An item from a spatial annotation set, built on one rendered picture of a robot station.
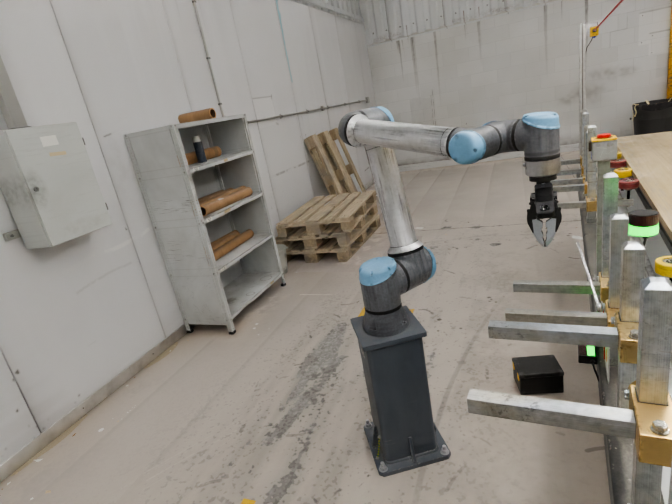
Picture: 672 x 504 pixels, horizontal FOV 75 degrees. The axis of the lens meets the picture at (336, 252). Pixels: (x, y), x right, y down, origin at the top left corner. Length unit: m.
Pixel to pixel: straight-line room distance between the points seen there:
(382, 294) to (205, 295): 1.97
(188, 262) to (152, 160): 0.75
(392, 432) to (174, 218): 2.13
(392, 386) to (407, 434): 0.25
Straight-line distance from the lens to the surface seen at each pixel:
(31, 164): 2.70
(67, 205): 2.77
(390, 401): 1.87
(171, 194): 3.25
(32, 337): 2.94
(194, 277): 3.40
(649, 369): 0.81
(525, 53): 8.74
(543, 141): 1.32
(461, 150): 1.27
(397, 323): 1.74
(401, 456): 2.06
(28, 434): 3.02
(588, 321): 1.29
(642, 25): 8.95
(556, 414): 0.81
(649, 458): 0.81
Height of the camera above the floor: 1.47
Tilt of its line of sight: 18 degrees down
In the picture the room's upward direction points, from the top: 11 degrees counter-clockwise
